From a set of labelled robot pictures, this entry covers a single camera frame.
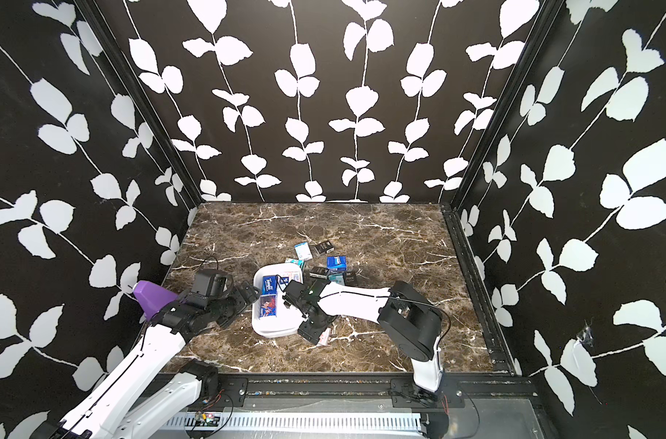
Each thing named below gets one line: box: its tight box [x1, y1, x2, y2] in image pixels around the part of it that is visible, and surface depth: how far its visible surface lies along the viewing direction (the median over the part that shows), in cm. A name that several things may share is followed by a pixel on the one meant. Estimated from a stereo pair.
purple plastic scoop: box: [132, 280, 179, 322], surface depth 75 cm
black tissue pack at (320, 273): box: [309, 266, 330, 279], surface depth 97 cm
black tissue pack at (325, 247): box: [314, 240, 334, 255], surface depth 106 cm
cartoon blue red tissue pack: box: [259, 294, 278, 319], surface depth 89 cm
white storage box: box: [251, 262, 306, 339], surface depth 90 cm
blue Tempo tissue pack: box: [261, 275, 278, 296], surface depth 95 cm
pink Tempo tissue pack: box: [280, 270, 302, 284], surface depth 95 cm
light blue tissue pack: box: [294, 241, 313, 262], surface depth 103 cm
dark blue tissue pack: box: [326, 256, 347, 271], surface depth 100 cm
